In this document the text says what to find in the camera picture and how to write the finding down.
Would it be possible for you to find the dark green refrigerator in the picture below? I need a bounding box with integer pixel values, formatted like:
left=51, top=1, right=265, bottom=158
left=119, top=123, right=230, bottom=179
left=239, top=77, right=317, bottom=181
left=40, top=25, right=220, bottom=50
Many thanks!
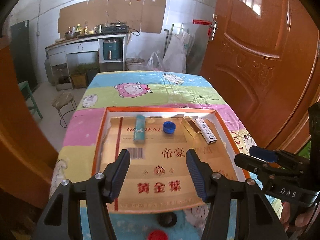
left=10, top=20, right=38, bottom=85

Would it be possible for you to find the black ring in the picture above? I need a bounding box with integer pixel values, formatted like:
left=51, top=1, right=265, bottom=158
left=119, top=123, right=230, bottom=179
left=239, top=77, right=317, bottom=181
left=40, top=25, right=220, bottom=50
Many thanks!
left=158, top=214, right=177, bottom=228

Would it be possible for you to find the red bottle cap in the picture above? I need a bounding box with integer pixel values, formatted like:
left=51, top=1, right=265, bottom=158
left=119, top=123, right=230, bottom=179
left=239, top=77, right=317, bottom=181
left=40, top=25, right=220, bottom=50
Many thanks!
left=147, top=230, right=168, bottom=240

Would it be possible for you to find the white cartoon printed box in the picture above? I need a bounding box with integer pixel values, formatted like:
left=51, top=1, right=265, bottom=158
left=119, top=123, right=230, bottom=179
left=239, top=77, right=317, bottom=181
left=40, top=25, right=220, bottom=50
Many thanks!
left=194, top=119, right=217, bottom=145

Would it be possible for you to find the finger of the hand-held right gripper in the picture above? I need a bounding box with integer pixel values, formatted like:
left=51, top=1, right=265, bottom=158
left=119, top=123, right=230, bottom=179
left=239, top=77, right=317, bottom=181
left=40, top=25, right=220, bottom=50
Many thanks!
left=249, top=145, right=310, bottom=170
left=234, top=153, right=300, bottom=180

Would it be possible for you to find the green air fryer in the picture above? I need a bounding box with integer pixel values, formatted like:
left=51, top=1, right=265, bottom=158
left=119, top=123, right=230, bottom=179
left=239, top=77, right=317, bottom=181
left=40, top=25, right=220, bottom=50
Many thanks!
left=104, top=40, right=122, bottom=60

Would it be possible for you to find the round bucket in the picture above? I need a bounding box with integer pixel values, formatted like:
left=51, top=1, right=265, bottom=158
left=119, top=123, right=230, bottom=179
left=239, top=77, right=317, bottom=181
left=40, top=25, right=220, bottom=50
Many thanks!
left=125, top=58, right=145, bottom=71

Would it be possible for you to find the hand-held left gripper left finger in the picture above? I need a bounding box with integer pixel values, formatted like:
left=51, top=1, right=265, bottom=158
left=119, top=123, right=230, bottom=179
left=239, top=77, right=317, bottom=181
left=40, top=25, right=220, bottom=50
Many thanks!
left=30, top=149, right=131, bottom=240

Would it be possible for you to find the shallow cardboard box tray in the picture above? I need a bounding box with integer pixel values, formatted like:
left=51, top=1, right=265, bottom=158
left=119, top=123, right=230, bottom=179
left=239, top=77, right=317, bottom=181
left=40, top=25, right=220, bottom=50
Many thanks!
left=91, top=106, right=250, bottom=214

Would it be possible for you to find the white kitchen counter cabinet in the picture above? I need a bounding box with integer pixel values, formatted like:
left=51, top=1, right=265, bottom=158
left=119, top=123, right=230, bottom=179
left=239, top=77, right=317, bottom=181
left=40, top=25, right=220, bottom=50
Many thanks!
left=45, top=34, right=128, bottom=73

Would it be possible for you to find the blue bottle cap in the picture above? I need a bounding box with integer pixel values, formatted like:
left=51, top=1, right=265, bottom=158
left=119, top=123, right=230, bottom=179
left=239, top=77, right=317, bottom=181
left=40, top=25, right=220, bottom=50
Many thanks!
left=162, top=121, right=177, bottom=135

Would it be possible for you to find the small gold brown box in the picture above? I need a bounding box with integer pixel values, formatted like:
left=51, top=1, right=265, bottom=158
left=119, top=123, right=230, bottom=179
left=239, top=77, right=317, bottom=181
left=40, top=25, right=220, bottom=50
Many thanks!
left=181, top=117, right=202, bottom=138

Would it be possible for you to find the wooden door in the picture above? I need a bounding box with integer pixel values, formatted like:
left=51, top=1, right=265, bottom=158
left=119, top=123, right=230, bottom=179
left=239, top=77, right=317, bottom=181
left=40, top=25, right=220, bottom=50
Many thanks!
left=200, top=0, right=320, bottom=153

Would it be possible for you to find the white woven sack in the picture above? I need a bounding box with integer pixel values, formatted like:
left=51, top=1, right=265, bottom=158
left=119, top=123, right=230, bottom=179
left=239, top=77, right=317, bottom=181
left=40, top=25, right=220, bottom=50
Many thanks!
left=164, top=31, right=193, bottom=73

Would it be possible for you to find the round stool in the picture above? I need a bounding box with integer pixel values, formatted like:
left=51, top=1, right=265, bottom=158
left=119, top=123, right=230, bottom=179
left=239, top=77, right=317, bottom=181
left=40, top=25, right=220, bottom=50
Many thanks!
left=52, top=92, right=77, bottom=128

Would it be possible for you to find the cardboard sheet on wall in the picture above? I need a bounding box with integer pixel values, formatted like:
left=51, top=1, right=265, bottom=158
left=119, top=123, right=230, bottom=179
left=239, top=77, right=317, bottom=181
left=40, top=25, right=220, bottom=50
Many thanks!
left=58, top=0, right=167, bottom=39

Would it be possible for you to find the black gas stove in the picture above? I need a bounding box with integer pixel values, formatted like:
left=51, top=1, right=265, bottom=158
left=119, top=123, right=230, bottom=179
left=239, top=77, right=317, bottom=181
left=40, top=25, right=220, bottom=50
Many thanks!
left=101, top=24, right=129, bottom=35

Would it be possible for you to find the gas cylinder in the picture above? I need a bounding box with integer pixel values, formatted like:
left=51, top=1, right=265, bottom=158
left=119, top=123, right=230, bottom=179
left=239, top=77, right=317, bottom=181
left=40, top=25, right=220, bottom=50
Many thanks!
left=44, top=55, right=54, bottom=83

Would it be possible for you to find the metal door handle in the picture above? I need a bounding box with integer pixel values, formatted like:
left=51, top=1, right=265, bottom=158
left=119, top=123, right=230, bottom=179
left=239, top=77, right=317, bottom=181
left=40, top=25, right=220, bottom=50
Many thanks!
left=209, top=20, right=218, bottom=42

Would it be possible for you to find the green chair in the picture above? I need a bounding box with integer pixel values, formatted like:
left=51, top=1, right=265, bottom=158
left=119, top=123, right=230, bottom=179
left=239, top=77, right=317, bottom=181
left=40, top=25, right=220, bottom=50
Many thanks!
left=19, top=81, right=43, bottom=119

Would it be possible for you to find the colourful sheep printed blanket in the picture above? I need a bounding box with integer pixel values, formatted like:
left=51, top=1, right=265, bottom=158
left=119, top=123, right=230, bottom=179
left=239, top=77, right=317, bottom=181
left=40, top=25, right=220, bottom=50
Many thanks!
left=51, top=71, right=283, bottom=240

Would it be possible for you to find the person's right hand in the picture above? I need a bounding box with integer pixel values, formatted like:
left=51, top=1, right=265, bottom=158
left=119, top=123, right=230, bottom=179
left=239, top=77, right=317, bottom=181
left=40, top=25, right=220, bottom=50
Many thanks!
left=280, top=205, right=318, bottom=233

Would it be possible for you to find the crate of green plants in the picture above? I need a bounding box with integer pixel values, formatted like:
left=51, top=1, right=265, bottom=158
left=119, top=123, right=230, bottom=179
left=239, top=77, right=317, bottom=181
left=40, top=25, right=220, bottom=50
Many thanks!
left=70, top=64, right=99, bottom=89

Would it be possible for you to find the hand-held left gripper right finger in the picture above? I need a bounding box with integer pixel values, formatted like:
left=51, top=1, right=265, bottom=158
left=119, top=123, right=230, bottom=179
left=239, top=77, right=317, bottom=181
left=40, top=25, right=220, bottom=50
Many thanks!
left=185, top=149, right=284, bottom=240

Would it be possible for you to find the grey pole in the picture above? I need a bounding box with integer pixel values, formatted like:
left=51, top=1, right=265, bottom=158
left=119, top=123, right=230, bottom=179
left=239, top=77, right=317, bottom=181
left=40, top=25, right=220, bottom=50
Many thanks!
left=164, top=29, right=173, bottom=58

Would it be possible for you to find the latch-side wooden door jamb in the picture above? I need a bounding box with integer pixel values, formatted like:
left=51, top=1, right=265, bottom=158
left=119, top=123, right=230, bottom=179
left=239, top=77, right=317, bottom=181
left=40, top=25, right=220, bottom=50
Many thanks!
left=0, top=36, right=59, bottom=209

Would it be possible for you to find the clear plastic bag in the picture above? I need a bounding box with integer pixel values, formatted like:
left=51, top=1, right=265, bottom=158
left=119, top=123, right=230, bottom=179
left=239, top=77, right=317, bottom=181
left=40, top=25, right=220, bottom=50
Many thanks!
left=146, top=52, right=165, bottom=72

